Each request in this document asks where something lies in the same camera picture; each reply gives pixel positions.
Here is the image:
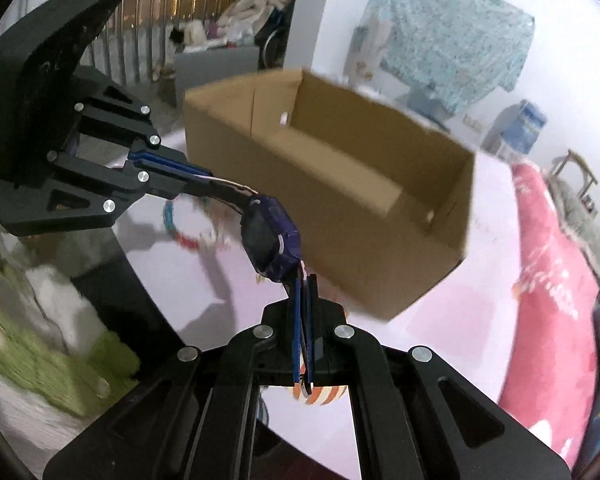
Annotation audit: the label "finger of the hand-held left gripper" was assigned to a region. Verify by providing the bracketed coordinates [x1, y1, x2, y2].
[0, 152, 241, 238]
[72, 67, 216, 182]

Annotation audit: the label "blue water jug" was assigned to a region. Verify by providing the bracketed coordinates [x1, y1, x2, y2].
[500, 100, 548, 155]

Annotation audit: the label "wooden stool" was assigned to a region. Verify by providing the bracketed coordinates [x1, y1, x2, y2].
[552, 150, 599, 197]

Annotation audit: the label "person's dark pants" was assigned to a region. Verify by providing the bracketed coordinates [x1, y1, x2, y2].
[72, 235, 181, 361]

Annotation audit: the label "grey cabinet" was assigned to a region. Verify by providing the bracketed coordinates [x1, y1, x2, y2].
[174, 45, 261, 108]

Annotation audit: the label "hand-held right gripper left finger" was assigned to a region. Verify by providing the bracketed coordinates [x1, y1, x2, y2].
[42, 279, 305, 480]

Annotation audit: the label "grey fuzzy blanket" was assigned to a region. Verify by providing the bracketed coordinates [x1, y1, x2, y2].
[542, 170, 600, 286]

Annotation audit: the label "multicoloured bead bracelet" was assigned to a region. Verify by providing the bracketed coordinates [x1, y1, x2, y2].
[162, 199, 236, 252]

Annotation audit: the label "person's white green jacket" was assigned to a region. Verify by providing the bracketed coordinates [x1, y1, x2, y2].
[0, 200, 141, 461]

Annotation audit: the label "metal railing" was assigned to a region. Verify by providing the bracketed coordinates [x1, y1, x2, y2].
[87, 0, 236, 86]

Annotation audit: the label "teal patterned cloth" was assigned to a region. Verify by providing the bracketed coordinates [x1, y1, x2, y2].
[362, 0, 536, 116]

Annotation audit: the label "pile of clothes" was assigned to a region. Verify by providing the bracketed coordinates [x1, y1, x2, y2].
[215, 0, 301, 46]

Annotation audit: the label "brown cardboard box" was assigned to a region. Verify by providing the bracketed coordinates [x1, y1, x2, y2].
[182, 67, 476, 323]

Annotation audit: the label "pink printed blanket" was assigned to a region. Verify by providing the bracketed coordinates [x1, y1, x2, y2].
[497, 162, 600, 461]

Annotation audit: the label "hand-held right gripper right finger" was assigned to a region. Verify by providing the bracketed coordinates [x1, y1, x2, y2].
[305, 276, 571, 480]

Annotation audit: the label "purple black smart watch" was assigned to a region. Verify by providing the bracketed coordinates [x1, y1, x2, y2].
[195, 172, 318, 401]

